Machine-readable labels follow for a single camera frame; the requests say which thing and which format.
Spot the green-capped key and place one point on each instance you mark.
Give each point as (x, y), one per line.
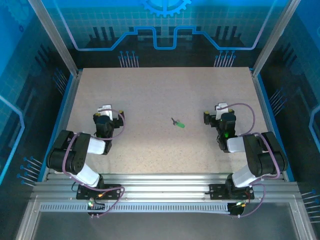
(180, 125)

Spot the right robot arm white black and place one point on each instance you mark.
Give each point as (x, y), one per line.
(260, 160)

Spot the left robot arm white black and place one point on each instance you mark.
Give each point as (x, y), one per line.
(80, 152)

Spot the black connector board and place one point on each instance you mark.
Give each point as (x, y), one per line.
(95, 205)
(236, 207)

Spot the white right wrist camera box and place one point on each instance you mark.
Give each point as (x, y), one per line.
(221, 112)

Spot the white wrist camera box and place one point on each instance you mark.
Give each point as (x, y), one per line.
(108, 113)
(221, 112)

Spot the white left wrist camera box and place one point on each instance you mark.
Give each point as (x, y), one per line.
(108, 113)

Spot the aluminium side rail blue edge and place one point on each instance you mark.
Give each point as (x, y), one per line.
(65, 112)
(264, 100)

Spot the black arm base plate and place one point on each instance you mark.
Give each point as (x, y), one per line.
(112, 191)
(217, 191)

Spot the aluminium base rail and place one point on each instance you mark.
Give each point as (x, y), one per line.
(162, 185)

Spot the aluminium frame post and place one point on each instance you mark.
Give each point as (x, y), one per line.
(56, 37)
(273, 37)

